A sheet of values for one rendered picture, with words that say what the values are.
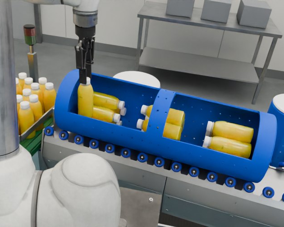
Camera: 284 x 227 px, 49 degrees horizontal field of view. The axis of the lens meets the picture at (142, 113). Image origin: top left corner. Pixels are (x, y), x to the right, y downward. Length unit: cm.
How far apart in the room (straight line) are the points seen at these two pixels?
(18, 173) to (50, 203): 9
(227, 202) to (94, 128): 63
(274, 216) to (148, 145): 58
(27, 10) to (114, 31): 132
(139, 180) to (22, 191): 77
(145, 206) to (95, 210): 32
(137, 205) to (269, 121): 59
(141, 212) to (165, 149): 35
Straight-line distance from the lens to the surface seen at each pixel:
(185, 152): 122
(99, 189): 66
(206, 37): 460
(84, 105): 132
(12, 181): 69
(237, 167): 123
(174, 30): 458
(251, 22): 381
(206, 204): 138
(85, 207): 67
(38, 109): 152
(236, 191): 135
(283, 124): 182
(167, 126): 126
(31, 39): 187
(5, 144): 68
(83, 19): 116
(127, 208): 96
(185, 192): 137
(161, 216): 219
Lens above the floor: 183
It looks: 33 degrees down
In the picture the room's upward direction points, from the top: 7 degrees clockwise
